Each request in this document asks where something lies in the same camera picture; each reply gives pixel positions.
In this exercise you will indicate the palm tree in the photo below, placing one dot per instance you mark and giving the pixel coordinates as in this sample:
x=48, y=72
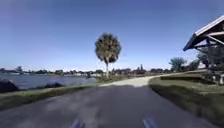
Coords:
x=107, y=50

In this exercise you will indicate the distant line of trees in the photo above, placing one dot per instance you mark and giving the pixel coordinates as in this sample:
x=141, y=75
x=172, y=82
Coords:
x=83, y=71

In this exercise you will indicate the grey paved path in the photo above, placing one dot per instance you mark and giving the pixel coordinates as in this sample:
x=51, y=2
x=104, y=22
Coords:
x=116, y=103

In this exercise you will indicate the dark low bush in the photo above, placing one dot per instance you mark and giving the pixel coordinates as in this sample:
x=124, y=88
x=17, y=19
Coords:
x=53, y=85

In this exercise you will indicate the blue water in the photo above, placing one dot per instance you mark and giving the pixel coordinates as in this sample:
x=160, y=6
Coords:
x=36, y=81

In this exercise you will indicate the grass lawn by shelter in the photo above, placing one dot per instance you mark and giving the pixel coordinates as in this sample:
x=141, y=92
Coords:
x=193, y=93

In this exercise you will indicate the grass strip by water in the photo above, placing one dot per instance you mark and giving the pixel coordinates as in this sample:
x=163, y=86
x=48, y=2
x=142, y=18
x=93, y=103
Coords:
x=30, y=95

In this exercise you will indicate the wooden roofed shelter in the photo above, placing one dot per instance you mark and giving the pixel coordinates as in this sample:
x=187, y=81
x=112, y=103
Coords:
x=210, y=36

